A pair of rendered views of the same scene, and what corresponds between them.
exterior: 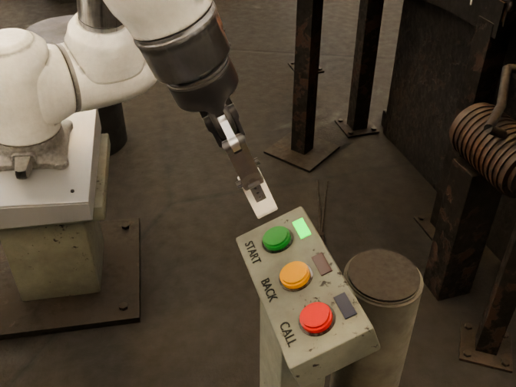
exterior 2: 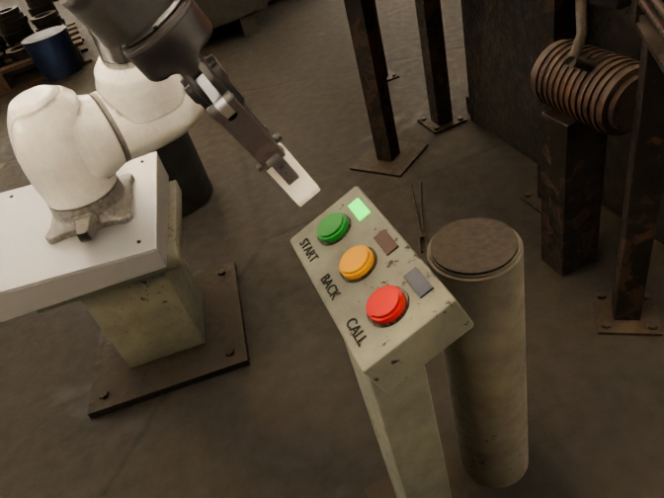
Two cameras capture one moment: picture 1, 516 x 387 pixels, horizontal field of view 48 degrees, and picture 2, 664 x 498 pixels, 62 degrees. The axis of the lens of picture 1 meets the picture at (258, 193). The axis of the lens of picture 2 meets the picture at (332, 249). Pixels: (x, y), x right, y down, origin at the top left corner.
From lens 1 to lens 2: 0.19 m
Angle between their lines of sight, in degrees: 6
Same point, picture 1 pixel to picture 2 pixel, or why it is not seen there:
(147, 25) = not seen: outside the picture
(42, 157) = (104, 215)
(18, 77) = (50, 133)
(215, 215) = not seen: hidden behind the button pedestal
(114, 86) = (158, 123)
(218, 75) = (176, 20)
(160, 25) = not seen: outside the picture
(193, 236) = (291, 267)
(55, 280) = (156, 340)
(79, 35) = (105, 76)
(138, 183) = (229, 228)
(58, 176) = (124, 230)
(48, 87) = (87, 138)
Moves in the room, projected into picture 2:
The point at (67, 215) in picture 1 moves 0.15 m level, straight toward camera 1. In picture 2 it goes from (138, 268) to (153, 310)
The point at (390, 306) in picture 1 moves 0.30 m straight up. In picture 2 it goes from (486, 279) to (465, 27)
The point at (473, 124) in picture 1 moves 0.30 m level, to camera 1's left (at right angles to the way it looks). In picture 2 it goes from (554, 64) to (396, 104)
